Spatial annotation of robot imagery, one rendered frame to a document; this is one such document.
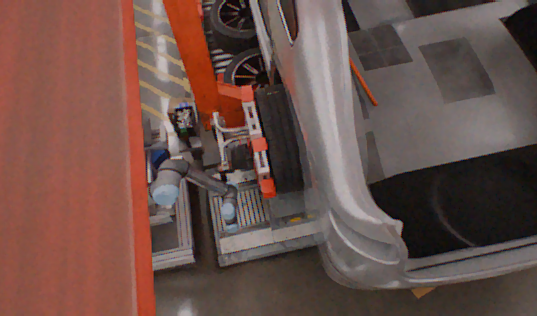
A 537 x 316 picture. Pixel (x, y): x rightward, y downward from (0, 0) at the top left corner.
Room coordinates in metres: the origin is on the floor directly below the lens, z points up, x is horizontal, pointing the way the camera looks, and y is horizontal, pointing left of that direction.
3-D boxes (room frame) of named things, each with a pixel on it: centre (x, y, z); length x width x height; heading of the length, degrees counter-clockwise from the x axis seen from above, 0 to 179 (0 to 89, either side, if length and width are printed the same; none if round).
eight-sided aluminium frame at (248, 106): (1.56, 0.03, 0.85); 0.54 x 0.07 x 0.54; 4
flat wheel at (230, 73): (2.43, -0.11, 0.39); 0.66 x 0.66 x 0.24
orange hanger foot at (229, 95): (2.07, -0.03, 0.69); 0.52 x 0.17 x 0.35; 94
